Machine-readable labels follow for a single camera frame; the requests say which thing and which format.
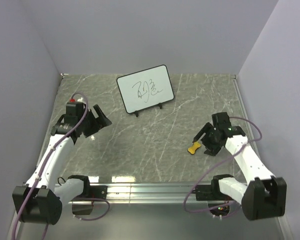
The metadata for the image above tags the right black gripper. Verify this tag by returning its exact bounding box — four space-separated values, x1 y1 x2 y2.
192 122 223 157

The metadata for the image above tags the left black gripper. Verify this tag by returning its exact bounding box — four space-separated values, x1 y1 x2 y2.
78 104 111 138

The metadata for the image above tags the yellow bone-shaped eraser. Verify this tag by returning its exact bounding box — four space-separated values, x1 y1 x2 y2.
187 141 202 155

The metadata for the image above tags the small white whiteboard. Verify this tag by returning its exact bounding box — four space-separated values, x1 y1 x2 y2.
116 64 175 114

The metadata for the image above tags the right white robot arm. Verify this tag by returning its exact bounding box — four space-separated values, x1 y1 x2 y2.
188 112 287 221

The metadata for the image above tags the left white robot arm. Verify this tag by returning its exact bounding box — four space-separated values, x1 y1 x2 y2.
12 100 112 225

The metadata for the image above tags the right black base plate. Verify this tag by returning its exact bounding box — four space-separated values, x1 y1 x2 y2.
191 184 223 201

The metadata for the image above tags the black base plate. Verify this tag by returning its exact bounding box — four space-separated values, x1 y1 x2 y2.
72 185 108 201
191 184 223 201

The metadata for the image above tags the wire whiteboard stand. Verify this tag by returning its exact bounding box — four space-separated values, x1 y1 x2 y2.
133 102 163 118

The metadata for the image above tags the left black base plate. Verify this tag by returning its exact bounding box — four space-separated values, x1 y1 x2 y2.
72 185 108 201

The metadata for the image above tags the aluminium mounting rail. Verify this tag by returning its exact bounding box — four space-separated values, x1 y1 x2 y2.
53 181 251 205

